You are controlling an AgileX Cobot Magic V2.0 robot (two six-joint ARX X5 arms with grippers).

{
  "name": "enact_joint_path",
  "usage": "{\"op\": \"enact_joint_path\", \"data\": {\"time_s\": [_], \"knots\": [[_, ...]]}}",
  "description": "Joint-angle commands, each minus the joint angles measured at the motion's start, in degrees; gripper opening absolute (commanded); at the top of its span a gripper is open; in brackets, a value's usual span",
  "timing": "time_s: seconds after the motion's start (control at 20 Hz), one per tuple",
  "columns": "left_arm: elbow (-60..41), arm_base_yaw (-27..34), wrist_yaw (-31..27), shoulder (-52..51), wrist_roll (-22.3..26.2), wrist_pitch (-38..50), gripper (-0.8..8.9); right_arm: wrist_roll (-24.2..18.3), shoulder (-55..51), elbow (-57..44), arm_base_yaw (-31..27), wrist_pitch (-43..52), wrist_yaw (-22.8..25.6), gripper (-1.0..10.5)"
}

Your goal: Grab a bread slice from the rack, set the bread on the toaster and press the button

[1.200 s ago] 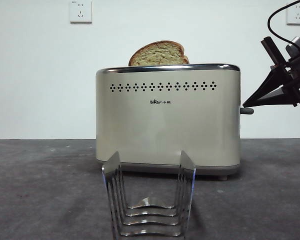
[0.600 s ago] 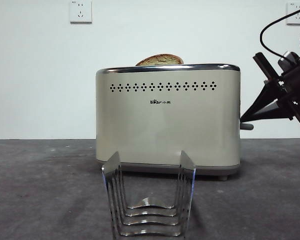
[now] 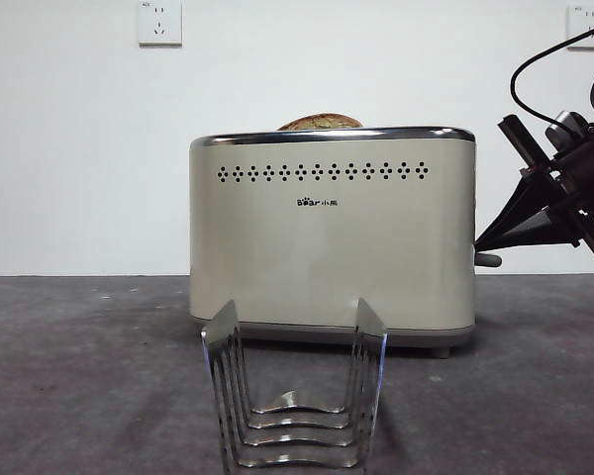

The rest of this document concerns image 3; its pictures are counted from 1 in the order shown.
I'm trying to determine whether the brown crust bread slice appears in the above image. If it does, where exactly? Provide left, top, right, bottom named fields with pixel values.
left=275, top=112, right=364, bottom=132

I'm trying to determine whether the cream stainless steel toaster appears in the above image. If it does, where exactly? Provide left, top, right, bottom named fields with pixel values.
left=187, top=124, right=478, bottom=358

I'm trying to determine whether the shiny metal toast rack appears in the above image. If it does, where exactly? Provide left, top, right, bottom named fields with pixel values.
left=199, top=296, right=389, bottom=471

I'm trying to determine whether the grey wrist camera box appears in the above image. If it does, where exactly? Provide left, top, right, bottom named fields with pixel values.
left=545, top=110, right=590, bottom=149

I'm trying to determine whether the black camera cable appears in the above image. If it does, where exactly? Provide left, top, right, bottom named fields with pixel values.
left=510, top=17, right=594, bottom=143

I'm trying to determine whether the white wall socket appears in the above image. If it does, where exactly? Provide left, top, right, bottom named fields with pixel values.
left=138, top=0, right=183, bottom=48
left=566, top=4, right=594, bottom=51

